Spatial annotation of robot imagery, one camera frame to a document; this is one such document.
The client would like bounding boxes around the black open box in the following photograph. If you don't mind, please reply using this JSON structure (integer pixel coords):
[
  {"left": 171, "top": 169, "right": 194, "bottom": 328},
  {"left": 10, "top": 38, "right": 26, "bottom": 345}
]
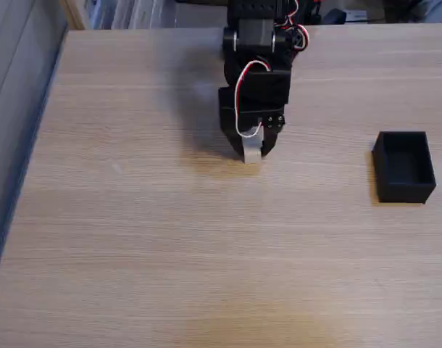
[{"left": 372, "top": 130, "right": 437, "bottom": 204}]

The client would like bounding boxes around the light wooden post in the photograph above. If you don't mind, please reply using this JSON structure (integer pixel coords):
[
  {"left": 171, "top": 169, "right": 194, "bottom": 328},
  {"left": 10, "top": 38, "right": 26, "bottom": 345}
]
[{"left": 59, "top": 0, "right": 90, "bottom": 31}]

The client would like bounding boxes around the small black device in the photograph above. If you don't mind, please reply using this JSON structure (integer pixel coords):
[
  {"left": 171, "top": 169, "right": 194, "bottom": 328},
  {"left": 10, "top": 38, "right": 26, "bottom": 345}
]
[{"left": 321, "top": 8, "right": 348, "bottom": 26}]

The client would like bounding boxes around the white and red cable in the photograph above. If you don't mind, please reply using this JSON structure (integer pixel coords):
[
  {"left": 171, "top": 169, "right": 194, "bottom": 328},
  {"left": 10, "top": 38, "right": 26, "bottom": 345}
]
[{"left": 234, "top": 0, "right": 312, "bottom": 139}]

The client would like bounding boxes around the pale hanging fabric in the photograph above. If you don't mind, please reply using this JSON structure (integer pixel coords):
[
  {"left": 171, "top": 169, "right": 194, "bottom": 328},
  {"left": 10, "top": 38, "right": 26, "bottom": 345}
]
[{"left": 90, "top": 0, "right": 178, "bottom": 30}]

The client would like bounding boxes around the light blue cloth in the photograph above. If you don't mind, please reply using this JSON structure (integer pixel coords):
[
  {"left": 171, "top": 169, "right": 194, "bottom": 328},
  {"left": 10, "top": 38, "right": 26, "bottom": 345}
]
[{"left": 422, "top": 0, "right": 442, "bottom": 24}]

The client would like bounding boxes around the white block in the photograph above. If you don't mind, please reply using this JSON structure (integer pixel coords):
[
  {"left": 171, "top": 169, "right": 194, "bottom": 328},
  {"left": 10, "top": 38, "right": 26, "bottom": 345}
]
[{"left": 242, "top": 125, "right": 264, "bottom": 165}]

